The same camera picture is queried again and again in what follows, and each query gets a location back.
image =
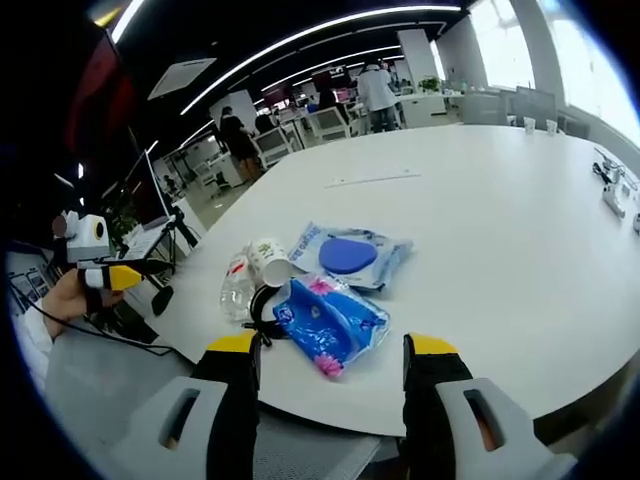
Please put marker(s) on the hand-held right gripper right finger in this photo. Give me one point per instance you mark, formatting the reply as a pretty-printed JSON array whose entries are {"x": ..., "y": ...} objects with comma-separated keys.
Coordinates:
[{"x": 430, "y": 395}]

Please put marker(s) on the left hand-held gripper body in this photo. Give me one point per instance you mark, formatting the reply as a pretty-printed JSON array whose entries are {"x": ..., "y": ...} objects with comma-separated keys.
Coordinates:
[{"x": 87, "y": 240}]

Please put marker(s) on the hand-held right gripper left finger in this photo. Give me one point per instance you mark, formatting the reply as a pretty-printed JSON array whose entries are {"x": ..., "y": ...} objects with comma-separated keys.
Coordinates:
[{"x": 227, "y": 400}]

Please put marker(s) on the clear plastic water bottle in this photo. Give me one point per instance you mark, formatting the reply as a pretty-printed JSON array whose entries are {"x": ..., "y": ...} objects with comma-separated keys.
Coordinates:
[{"x": 236, "y": 295}]

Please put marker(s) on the blue floral tissue packet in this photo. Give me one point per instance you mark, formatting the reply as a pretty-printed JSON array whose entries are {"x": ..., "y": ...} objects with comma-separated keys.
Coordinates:
[{"x": 330, "y": 325}]

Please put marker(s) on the white paper cup green print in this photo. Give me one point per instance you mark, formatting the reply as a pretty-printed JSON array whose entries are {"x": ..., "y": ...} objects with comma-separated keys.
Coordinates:
[{"x": 267, "y": 257}]

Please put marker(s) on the blue lidded wet wipes packet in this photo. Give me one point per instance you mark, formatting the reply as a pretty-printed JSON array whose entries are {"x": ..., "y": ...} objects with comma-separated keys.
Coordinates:
[{"x": 350, "y": 257}]

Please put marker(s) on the person's left hand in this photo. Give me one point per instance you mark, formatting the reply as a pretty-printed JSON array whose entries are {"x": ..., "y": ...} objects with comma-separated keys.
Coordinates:
[{"x": 67, "y": 297}]

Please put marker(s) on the leafy floor plant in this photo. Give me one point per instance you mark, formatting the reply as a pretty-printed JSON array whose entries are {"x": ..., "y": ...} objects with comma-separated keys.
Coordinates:
[{"x": 119, "y": 215}]

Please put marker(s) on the black tripod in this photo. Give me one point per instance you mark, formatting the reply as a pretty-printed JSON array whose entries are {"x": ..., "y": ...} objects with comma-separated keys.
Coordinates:
[{"x": 181, "y": 227}]

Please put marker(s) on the grey office chair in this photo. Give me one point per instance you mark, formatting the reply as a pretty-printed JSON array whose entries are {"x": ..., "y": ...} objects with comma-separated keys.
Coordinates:
[{"x": 100, "y": 385}]

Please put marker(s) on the white table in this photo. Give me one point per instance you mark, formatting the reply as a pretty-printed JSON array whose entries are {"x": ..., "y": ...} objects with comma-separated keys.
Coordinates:
[{"x": 475, "y": 260}]

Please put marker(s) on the ceiling air vent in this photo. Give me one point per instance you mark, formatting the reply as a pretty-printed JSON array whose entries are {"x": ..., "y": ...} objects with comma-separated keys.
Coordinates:
[{"x": 182, "y": 77}]

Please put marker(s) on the white mesh office chair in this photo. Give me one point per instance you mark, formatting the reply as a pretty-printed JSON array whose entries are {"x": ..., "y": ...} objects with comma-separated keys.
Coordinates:
[
  {"x": 272, "y": 142},
  {"x": 332, "y": 122}
]

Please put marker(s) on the small clear cup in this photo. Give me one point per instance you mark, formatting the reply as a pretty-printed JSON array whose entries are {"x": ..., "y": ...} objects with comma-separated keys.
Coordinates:
[
  {"x": 551, "y": 127},
  {"x": 528, "y": 125}
]

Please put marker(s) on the green potted plant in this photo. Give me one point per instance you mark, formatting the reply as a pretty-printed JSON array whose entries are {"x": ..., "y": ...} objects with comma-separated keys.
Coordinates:
[{"x": 428, "y": 84}]

